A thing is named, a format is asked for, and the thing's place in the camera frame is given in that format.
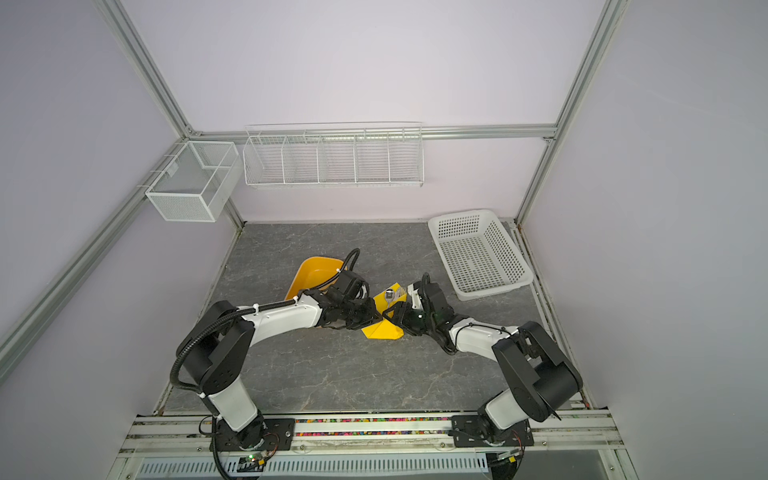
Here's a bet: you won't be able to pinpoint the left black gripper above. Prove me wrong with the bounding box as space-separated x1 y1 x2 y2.
340 297 384 329

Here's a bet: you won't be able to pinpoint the yellow paper napkin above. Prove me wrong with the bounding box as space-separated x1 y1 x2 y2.
362 283 407 340

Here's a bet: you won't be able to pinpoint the white perforated plastic basket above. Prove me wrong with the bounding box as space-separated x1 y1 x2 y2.
427 209 534 301

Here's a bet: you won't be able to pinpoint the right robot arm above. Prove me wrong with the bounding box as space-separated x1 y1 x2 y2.
384 274 583 447

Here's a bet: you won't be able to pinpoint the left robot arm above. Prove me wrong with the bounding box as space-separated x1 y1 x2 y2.
169 248 379 450

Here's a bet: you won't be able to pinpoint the yellow plastic tray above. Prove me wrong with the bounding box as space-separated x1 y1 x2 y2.
285 256 343 300

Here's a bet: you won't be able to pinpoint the white vent grille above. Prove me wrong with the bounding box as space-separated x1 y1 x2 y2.
135 453 490 479

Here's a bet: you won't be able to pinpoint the white mesh box basket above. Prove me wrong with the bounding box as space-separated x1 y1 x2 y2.
146 141 244 223

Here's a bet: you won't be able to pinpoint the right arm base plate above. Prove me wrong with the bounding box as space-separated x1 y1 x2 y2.
449 413 534 448

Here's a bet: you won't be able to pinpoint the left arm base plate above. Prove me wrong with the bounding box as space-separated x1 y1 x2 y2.
212 417 296 452

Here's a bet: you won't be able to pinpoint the white wire shelf rack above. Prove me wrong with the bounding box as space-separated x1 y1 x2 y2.
243 121 425 188

